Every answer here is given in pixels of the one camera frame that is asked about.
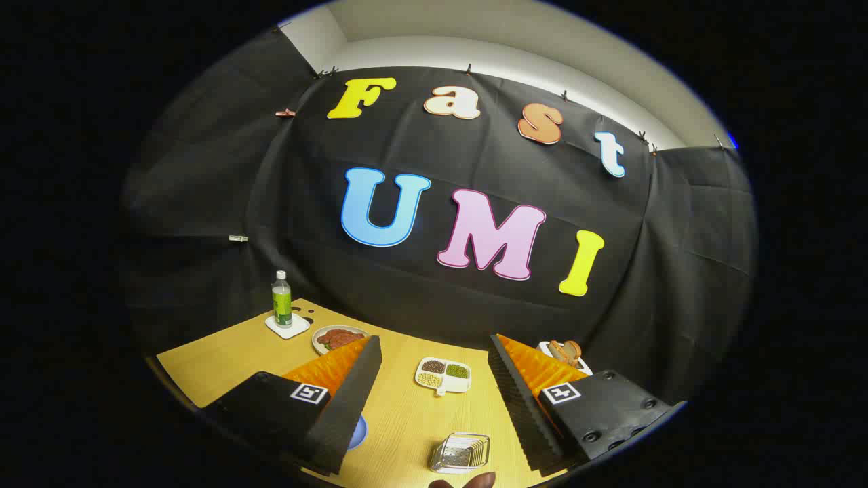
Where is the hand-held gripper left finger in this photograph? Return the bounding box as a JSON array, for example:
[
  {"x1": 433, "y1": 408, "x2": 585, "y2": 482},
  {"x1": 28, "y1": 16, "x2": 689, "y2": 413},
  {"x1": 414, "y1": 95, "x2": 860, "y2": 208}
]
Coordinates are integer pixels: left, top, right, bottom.
[{"x1": 202, "y1": 335, "x2": 382, "y2": 476}]

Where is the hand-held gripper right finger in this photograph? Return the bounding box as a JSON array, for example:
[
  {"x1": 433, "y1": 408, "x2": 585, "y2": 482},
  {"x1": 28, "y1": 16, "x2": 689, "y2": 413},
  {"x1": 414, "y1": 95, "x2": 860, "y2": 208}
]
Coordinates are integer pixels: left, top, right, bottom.
[{"x1": 487, "y1": 333, "x2": 687, "y2": 476}]

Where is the perforated metal tray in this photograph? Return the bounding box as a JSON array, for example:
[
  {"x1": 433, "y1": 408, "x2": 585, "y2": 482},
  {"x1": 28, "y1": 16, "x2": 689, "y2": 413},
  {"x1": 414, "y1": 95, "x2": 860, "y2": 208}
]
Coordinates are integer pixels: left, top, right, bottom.
[{"x1": 429, "y1": 433, "x2": 490, "y2": 474}]

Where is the round beige food plate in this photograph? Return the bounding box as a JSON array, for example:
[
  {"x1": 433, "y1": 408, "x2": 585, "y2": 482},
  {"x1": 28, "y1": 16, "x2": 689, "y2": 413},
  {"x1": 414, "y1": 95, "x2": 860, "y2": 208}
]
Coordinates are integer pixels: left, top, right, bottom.
[{"x1": 312, "y1": 325, "x2": 370, "y2": 356}]

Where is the green drink bottle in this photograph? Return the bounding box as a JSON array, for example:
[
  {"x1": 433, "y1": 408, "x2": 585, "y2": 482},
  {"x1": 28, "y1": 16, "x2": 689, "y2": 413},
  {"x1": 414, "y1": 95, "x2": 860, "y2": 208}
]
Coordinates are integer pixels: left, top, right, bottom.
[{"x1": 272, "y1": 270, "x2": 293, "y2": 329}]

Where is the white toaster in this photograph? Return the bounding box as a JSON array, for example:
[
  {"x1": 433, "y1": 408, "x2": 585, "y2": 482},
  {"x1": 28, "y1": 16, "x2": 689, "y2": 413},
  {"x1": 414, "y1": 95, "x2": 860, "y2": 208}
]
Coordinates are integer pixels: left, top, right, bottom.
[{"x1": 538, "y1": 341, "x2": 593, "y2": 375}]

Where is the white divided bean dish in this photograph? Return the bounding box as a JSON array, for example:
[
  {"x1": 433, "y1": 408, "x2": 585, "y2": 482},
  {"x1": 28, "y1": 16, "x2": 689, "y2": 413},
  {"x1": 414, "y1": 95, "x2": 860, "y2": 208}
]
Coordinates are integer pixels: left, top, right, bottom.
[{"x1": 415, "y1": 357, "x2": 472, "y2": 397}]

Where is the white square coaster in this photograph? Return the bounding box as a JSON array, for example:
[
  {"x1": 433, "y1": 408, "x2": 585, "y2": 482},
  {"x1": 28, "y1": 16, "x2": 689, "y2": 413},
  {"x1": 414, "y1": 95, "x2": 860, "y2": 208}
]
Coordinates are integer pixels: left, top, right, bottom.
[{"x1": 265, "y1": 313, "x2": 311, "y2": 340}]

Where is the brown meat piece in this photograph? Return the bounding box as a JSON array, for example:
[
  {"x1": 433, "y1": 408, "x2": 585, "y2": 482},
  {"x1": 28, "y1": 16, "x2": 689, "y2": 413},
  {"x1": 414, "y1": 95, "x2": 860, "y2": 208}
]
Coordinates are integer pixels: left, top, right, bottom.
[{"x1": 317, "y1": 329, "x2": 366, "y2": 348}]

